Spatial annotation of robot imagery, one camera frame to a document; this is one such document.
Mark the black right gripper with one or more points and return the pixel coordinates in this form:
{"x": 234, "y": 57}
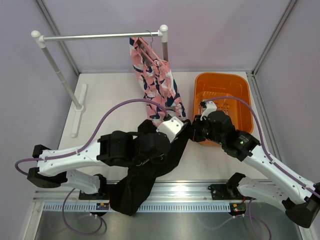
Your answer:
{"x": 197, "y": 125}

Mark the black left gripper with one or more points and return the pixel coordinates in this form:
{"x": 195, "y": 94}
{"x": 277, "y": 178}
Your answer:
{"x": 159, "y": 158}

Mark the black shorts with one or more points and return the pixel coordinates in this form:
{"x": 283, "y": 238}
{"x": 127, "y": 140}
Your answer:
{"x": 138, "y": 183}

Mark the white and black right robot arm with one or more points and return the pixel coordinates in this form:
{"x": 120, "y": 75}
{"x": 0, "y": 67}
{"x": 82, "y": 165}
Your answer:
{"x": 244, "y": 147}

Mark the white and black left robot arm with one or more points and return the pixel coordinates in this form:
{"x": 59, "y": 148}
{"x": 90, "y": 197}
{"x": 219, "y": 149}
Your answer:
{"x": 120, "y": 149}

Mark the pink shark print shorts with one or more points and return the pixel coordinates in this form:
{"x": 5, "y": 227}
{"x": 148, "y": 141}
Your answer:
{"x": 157, "y": 82}

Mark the pink hanger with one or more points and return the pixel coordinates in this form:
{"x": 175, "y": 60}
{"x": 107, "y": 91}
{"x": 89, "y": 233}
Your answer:
{"x": 147, "y": 50}

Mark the orange plastic basket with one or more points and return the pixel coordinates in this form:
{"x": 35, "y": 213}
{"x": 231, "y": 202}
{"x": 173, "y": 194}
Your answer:
{"x": 210, "y": 85}

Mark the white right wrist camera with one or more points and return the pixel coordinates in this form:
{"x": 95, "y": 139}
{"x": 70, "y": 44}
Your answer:
{"x": 207, "y": 107}

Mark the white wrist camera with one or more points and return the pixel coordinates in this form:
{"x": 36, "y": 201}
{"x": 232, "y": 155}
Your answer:
{"x": 171, "y": 128}
{"x": 207, "y": 107}

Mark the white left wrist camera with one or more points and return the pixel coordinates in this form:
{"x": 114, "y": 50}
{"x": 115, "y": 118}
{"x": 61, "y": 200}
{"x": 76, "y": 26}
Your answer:
{"x": 171, "y": 128}

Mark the aluminium front rail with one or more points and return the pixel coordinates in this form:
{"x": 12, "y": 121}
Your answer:
{"x": 187, "y": 190}

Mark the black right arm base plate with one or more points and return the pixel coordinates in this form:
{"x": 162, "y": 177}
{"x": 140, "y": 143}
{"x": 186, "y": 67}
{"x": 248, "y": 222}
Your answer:
{"x": 224, "y": 192}

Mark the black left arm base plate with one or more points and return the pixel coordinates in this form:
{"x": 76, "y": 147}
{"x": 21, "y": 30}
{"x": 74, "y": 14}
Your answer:
{"x": 106, "y": 192}

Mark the white slotted cable duct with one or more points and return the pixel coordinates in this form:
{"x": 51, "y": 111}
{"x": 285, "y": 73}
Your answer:
{"x": 149, "y": 207}

